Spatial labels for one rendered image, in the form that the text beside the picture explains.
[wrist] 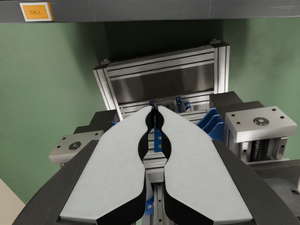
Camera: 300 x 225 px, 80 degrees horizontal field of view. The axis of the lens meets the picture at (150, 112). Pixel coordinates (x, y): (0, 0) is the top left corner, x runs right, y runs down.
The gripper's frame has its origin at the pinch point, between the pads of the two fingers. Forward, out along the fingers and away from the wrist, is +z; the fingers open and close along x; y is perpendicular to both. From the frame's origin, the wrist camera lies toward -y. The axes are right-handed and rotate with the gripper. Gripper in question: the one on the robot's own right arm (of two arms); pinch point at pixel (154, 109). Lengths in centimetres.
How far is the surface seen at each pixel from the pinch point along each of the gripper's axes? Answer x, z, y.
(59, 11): -18.1, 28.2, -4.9
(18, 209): -175, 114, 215
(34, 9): -22.2, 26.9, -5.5
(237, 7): 15.3, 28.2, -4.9
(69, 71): -67, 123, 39
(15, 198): -177, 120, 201
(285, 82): 101, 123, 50
